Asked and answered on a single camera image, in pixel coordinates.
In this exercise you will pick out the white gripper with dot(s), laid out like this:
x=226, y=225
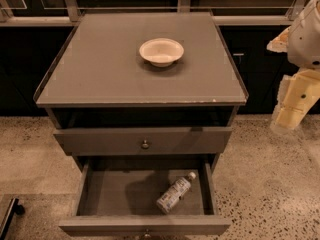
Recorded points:
x=305, y=39

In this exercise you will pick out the clear plastic water bottle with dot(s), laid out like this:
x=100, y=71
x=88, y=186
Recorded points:
x=175, y=192

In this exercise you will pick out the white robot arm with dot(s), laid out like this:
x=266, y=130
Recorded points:
x=301, y=40

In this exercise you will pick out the top grey drawer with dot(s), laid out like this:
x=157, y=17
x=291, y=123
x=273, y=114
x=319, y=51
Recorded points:
x=127, y=141

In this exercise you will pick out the grey drawer cabinet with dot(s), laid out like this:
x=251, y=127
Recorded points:
x=99, y=79

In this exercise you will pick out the round metal drawer knob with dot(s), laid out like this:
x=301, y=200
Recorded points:
x=145, y=144

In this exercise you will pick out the open middle grey drawer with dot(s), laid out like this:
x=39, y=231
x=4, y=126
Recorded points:
x=118, y=198

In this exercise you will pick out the white bowl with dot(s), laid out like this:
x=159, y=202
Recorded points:
x=161, y=52

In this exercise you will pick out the black wheeled base corner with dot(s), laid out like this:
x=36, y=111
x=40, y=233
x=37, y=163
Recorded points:
x=14, y=208

